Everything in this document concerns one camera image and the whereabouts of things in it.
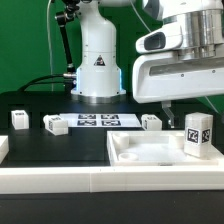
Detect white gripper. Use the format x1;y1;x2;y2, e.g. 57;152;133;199
132;23;224;128

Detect white square table top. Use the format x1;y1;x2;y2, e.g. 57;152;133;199
107;130;224;166

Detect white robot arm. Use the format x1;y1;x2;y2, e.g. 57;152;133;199
71;0;224;103

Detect white sheet with tag markers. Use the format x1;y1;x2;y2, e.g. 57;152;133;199
60;113;141;127

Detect white U-shaped obstacle fence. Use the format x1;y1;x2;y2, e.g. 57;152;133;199
0;133;224;195

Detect grey thin cable right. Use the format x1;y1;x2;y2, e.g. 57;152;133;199
203;96;222;116

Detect grey thin cable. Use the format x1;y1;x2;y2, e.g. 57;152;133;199
45;0;56;92
203;96;222;116

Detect black cable bundle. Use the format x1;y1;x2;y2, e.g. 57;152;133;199
17;73;78;93

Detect grey thin cable left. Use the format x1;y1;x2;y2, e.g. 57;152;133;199
45;0;56;92

